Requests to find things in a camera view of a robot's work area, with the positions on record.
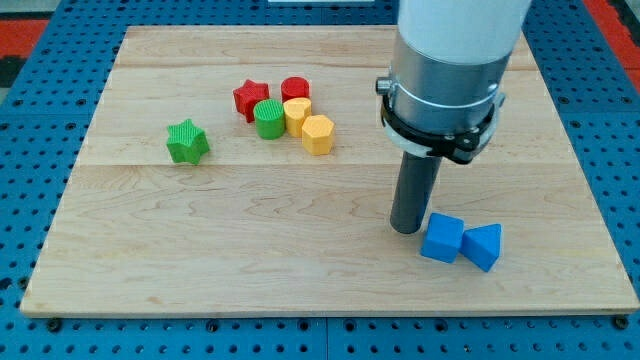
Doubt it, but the green cylinder block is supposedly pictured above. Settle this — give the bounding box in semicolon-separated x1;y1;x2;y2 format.
253;99;285;140

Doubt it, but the blue perforated metal base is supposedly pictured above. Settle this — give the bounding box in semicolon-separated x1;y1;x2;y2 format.
1;1;639;359

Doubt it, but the green star block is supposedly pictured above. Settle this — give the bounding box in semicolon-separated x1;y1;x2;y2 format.
166;119;210;165

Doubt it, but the red cylinder block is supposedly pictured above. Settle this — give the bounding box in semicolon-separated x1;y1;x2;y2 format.
280;76;310;102

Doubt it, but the yellow hexagon block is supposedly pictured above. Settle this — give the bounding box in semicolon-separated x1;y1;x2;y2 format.
302;115;335;156

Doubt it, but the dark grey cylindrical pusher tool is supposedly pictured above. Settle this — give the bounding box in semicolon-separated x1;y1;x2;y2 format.
390;152;442;234

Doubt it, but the light wooden board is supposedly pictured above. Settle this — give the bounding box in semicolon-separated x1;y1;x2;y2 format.
21;26;639;318

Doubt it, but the blue cube block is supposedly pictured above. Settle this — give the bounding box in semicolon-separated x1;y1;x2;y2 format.
420;212;464;263

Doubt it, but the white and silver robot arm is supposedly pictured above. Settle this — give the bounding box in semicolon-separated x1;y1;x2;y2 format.
376;0;531;164

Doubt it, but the yellow heart block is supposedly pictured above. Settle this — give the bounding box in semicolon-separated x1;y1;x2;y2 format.
283;97;312;138

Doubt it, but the blue triangular prism block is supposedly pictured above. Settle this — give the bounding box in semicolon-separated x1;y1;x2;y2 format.
460;223;502;272

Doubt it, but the red star block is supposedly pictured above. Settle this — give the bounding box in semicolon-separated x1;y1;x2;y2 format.
233;79;270;123

